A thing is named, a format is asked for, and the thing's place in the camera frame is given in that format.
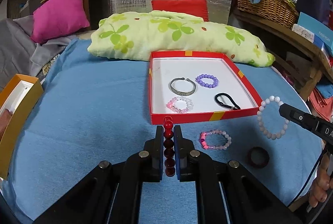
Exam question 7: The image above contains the pink and white bead bracelet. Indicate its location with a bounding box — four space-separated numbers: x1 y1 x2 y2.
199 129 233 151

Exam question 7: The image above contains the red bead bracelet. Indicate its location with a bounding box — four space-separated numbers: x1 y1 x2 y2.
163 116 177 177

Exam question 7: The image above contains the pale pink crystal bracelet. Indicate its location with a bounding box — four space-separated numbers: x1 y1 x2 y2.
166 95 195 114

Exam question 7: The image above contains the dark maroon hair band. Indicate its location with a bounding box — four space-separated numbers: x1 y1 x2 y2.
247 146 270 169

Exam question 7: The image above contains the black hair tie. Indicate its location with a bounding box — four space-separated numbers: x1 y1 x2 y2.
214 92 242 111

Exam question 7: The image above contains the silver metal bangle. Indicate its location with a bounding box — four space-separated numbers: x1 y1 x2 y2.
169 78 196 97

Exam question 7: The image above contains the purple bead bracelet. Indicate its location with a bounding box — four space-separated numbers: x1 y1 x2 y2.
195 73 220 89

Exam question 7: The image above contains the right hand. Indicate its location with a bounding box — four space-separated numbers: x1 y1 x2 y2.
309 154 332 208

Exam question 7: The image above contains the wooden shelf rack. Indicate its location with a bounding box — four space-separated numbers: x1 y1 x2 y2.
232 9 332 100

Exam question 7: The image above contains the red shallow box tray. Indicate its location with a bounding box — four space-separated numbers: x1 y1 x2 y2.
148 51 262 125

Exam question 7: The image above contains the light blue paper box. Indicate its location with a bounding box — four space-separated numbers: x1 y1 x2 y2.
297 12 333 56

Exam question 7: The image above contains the wicker basket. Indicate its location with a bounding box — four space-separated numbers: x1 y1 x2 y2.
236 0 299 28

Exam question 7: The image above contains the green floral pillow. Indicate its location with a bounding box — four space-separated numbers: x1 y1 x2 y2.
87 11 275 67

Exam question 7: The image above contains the yellow open gift box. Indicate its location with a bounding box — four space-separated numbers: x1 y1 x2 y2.
1 74 43 180

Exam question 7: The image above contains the red cushion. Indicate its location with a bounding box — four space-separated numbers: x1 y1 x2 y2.
151 0 209 21

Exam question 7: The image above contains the grey bed sheet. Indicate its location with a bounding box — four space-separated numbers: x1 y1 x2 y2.
0 16 76 90

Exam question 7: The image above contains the magenta pillow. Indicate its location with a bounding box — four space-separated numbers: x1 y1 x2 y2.
30 0 90 44

